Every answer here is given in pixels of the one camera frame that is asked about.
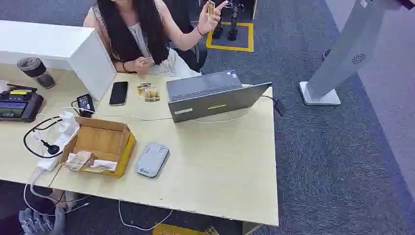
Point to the white box partition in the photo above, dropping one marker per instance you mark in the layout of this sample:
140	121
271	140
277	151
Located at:
48	45

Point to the pale printed card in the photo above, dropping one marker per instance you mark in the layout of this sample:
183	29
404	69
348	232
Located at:
77	160

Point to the person's right hand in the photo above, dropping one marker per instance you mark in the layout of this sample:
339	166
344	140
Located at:
141	64

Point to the black handheld controller screen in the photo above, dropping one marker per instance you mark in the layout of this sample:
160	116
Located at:
18	105

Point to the person's left hand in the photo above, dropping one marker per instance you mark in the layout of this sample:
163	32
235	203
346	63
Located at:
207	21

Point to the white printed card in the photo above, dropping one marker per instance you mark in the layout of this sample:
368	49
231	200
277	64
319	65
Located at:
103	165

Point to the cup with dark lid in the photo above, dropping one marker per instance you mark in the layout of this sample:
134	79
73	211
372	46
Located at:
35	71

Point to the white kiosk stand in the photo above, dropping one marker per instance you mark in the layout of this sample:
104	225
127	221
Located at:
343	52

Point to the yellow box under desk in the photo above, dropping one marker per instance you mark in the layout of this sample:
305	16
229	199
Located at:
175	229

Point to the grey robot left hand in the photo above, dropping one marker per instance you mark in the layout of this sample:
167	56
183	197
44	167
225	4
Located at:
39	223

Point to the black power adapter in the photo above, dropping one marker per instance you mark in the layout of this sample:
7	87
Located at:
85	104

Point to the grey laptop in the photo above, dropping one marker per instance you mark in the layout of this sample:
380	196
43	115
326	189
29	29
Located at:
207	100

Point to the open cardboard box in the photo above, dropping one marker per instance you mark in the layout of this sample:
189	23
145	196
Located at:
103	142

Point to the black tripod stand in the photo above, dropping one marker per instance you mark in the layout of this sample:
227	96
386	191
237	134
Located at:
232	22

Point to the grey card reader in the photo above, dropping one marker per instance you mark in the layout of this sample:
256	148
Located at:
152	159

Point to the yellow card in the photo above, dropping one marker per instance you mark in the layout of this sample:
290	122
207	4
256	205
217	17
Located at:
211	8

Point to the person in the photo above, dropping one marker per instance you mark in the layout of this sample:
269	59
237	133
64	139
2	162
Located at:
142	32

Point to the yellow floor tape square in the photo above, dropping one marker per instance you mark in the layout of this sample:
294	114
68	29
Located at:
250	37

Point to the pile of yellow cards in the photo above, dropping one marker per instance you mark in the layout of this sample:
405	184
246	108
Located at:
148	92

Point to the black smartphone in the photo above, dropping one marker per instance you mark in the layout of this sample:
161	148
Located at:
118	93

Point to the white power strip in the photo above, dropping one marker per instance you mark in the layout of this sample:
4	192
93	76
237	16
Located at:
61	133

